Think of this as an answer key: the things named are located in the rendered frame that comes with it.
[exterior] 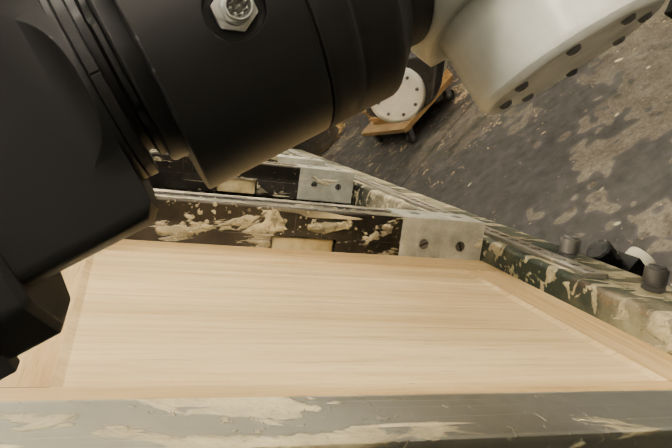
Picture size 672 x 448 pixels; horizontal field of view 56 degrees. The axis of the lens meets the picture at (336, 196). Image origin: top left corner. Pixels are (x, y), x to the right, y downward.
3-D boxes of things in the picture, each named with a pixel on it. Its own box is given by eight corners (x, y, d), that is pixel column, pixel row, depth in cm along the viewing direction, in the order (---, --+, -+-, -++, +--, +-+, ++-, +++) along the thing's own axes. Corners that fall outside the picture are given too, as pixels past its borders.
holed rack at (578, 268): (607, 278, 71) (608, 273, 71) (585, 277, 70) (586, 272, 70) (283, 147, 226) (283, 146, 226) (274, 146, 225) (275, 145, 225)
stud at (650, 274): (670, 296, 66) (676, 269, 66) (652, 295, 65) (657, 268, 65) (652, 289, 68) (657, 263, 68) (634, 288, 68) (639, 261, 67)
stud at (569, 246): (581, 261, 79) (585, 239, 79) (565, 260, 79) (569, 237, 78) (568, 256, 82) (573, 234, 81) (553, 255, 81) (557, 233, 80)
